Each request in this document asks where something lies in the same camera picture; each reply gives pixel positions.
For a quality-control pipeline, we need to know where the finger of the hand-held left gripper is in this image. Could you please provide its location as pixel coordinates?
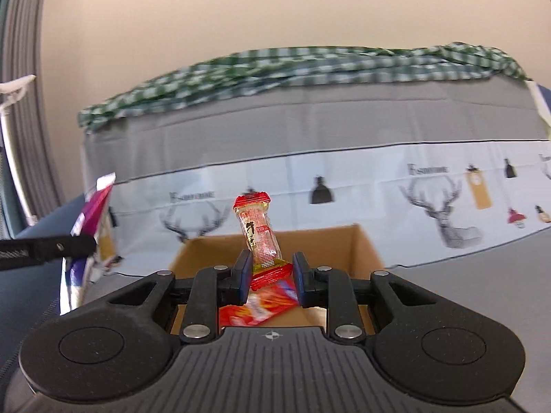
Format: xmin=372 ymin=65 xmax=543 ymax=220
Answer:
xmin=0 ymin=234 xmax=96 ymax=273

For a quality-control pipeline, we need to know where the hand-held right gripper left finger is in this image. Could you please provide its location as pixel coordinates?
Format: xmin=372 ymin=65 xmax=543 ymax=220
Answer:
xmin=105 ymin=250 xmax=254 ymax=345

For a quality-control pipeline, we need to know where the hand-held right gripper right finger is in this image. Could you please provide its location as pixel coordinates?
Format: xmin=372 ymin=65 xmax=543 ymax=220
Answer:
xmin=292 ymin=251 xmax=440 ymax=345

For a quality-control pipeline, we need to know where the red snack packet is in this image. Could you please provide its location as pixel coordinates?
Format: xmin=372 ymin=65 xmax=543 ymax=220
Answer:
xmin=219 ymin=278 xmax=301 ymax=328

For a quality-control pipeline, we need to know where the brown cardboard box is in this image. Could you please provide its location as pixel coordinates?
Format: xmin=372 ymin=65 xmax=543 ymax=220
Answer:
xmin=169 ymin=223 xmax=387 ymax=337

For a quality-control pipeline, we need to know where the red gold candy bar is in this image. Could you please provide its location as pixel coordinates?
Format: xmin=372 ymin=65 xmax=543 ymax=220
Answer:
xmin=233 ymin=190 xmax=294 ymax=292

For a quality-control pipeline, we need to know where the purple white snack packet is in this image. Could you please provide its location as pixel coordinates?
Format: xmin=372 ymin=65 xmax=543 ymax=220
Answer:
xmin=60 ymin=172 xmax=118 ymax=316

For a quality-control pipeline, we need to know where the white metal rack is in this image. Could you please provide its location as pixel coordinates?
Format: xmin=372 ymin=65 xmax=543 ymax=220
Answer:
xmin=0 ymin=74 xmax=39 ymax=225

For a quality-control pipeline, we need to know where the green checked cloth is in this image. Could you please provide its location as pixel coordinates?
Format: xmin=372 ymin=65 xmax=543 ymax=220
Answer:
xmin=77 ymin=42 xmax=535 ymax=135

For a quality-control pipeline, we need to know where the grey curtain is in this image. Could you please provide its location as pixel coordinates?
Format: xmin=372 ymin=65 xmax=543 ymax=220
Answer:
xmin=0 ymin=0 xmax=66 ymax=242

